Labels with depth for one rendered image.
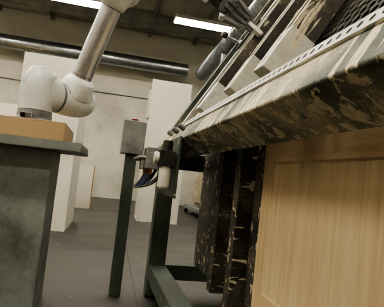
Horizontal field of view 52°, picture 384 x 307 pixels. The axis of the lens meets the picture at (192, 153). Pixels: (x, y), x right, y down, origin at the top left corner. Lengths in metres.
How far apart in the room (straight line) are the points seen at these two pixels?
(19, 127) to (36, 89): 0.22
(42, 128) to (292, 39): 1.19
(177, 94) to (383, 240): 5.18
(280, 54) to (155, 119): 4.86
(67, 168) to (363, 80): 3.80
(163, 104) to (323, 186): 4.89
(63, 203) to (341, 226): 3.51
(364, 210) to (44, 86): 1.51
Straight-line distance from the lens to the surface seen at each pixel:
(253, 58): 1.20
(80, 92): 2.06
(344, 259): 0.93
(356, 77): 0.54
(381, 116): 0.59
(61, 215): 4.21
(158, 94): 5.81
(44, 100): 1.96
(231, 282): 1.48
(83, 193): 6.86
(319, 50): 0.69
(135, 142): 2.12
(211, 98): 1.51
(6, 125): 1.85
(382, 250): 0.84
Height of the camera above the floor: 0.64
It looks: 4 degrees up
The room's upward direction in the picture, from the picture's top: 6 degrees clockwise
